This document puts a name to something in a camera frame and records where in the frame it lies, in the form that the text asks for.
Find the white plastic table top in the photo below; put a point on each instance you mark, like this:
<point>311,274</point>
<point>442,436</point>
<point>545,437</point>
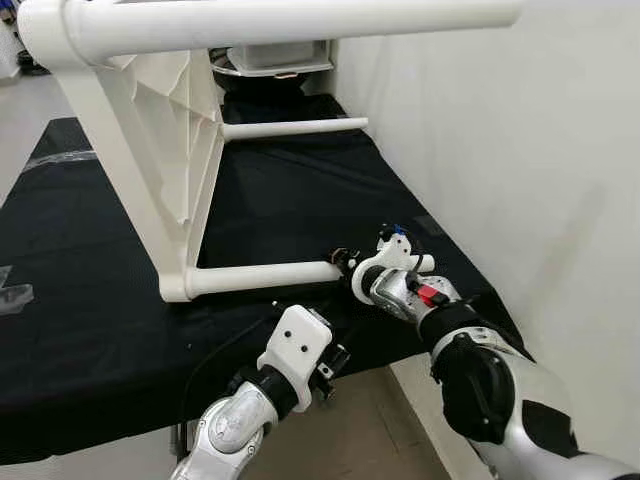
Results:
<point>150,130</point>

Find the clear tape strip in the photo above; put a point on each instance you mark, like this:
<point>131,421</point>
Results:
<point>60,158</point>

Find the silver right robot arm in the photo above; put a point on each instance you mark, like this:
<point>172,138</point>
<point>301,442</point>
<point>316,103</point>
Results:
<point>500,390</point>

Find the black tablecloth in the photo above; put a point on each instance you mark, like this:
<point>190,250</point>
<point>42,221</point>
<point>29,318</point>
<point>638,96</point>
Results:
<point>280,200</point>

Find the cross-shaped clear tape piece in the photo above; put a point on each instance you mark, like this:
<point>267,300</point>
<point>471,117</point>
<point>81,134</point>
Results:
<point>12,295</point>

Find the clear plastic storage box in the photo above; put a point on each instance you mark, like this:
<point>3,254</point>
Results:
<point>275,55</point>

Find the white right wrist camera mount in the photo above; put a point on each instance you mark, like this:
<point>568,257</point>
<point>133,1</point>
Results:
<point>385,255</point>

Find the black wok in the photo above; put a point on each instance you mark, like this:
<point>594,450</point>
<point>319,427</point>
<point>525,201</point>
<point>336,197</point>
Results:
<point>270,80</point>

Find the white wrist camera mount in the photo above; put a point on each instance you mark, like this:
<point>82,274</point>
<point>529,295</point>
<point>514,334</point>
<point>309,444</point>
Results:
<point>297,340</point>
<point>385,255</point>

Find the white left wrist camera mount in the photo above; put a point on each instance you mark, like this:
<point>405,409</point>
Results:
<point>297,340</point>

